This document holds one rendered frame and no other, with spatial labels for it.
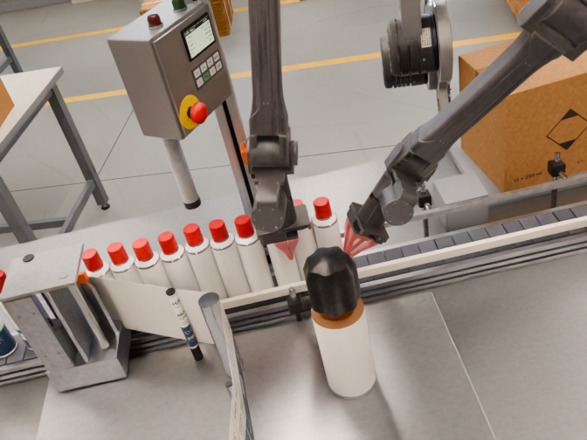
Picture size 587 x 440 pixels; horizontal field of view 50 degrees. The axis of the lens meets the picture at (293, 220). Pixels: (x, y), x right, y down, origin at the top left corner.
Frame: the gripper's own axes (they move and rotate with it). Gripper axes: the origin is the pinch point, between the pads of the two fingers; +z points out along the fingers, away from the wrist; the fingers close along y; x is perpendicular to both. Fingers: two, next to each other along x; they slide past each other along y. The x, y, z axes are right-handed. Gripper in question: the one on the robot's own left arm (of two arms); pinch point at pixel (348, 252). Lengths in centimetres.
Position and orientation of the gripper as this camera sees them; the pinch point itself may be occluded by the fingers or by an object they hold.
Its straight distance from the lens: 134.5
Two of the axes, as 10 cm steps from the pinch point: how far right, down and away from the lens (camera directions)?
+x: 8.8, 3.0, 3.8
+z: -4.5, 7.7, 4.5
